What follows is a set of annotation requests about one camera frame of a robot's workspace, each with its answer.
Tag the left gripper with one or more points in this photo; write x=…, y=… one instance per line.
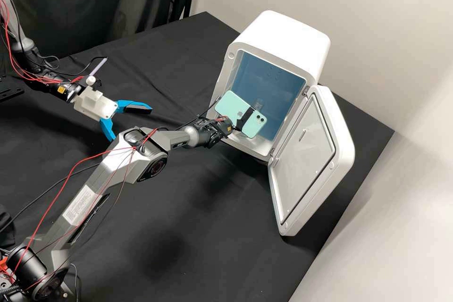
x=93, y=102

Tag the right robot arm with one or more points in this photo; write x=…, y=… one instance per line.
x=106, y=167

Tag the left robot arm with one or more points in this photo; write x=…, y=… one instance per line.
x=22, y=44

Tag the white incubator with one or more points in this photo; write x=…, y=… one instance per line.
x=283, y=38

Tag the incubator door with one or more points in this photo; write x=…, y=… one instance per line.
x=311, y=160

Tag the right wrist camera phone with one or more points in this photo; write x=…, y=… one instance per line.
x=233, y=108

